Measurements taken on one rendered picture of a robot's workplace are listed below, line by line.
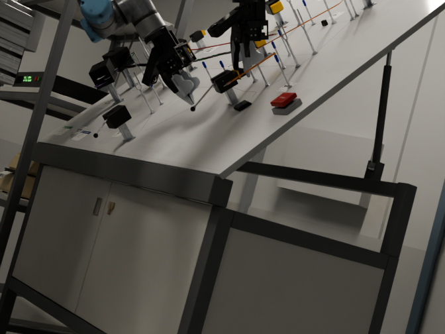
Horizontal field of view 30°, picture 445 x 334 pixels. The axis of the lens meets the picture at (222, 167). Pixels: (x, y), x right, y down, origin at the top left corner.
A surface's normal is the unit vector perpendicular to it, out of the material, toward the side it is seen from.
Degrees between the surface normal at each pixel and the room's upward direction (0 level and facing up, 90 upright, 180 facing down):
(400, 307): 90
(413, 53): 90
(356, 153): 90
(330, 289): 90
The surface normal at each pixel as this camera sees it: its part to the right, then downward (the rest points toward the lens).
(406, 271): -0.55, -0.21
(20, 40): 0.80, 0.18
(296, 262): 0.54, 0.09
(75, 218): -0.80, -0.26
